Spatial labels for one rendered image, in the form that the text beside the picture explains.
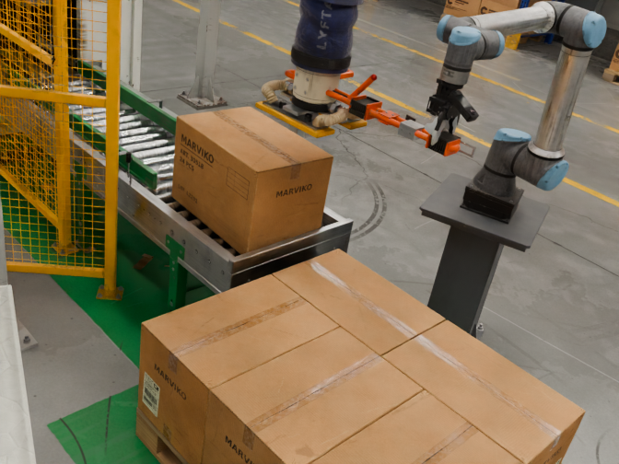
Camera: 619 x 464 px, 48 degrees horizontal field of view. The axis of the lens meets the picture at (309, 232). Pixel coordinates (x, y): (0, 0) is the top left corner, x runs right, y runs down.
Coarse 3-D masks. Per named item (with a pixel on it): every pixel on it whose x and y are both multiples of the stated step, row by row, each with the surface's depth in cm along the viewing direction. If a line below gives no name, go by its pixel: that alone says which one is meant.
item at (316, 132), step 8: (256, 104) 268; (264, 104) 267; (272, 104) 268; (280, 104) 264; (272, 112) 263; (280, 112) 262; (288, 112) 262; (288, 120) 258; (296, 120) 258; (304, 120) 258; (312, 120) 260; (304, 128) 254; (312, 128) 253; (320, 128) 254; (328, 128) 256; (320, 136) 252
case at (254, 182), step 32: (192, 128) 293; (224, 128) 296; (256, 128) 302; (192, 160) 299; (224, 160) 279; (256, 160) 272; (288, 160) 277; (320, 160) 284; (192, 192) 305; (224, 192) 285; (256, 192) 268; (288, 192) 281; (320, 192) 294; (224, 224) 290; (256, 224) 277; (288, 224) 290; (320, 224) 304
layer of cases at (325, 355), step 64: (320, 256) 295; (192, 320) 244; (256, 320) 249; (320, 320) 255; (384, 320) 262; (448, 320) 268; (192, 384) 223; (256, 384) 221; (320, 384) 225; (384, 384) 230; (448, 384) 235; (512, 384) 241; (192, 448) 234; (256, 448) 204; (320, 448) 201; (384, 448) 205; (448, 448) 209; (512, 448) 213
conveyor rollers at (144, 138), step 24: (96, 120) 389; (120, 120) 390; (144, 120) 401; (120, 144) 364; (144, 144) 366; (168, 144) 375; (120, 168) 339; (168, 168) 348; (168, 192) 322; (192, 216) 311; (216, 240) 292
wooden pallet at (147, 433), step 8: (136, 416) 260; (144, 416) 255; (136, 424) 262; (144, 424) 257; (152, 424) 252; (136, 432) 264; (144, 432) 259; (152, 432) 253; (144, 440) 261; (152, 440) 255; (160, 440) 253; (152, 448) 257; (160, 448) 256; (168, 448) 259; (160, 456) 255; (168, 456) 256; (176, 456) 256
